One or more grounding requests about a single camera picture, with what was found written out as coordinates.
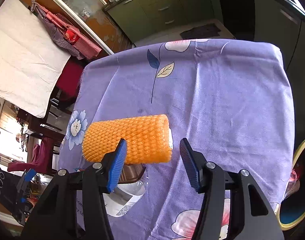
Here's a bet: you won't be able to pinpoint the brown small box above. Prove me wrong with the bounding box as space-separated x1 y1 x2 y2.
118 164 145 184

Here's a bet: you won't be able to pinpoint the red white small carton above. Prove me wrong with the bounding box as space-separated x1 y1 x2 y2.
103 177 148 217

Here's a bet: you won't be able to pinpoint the orange foam net sleeve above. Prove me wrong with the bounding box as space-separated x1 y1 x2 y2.
82 114 173 164

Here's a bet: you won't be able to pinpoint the yellow rimmed blue trash bin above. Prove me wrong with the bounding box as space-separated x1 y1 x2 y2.
277 139 305 231

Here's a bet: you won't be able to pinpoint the green kitchen cabinets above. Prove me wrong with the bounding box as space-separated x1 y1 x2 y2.
104 0 305 68

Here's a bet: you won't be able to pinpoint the purple floral tablecloth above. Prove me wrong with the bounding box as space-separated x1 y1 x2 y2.
59 39 295 239

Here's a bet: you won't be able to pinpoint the red wooden chair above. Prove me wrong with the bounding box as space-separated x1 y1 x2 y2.
50 57 84 109

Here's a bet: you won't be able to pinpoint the white cloth cover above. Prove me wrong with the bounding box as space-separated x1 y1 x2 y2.
0 0 71 118

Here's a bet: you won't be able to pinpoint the red checkered apron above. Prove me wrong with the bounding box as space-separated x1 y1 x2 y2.
30 0 101 60

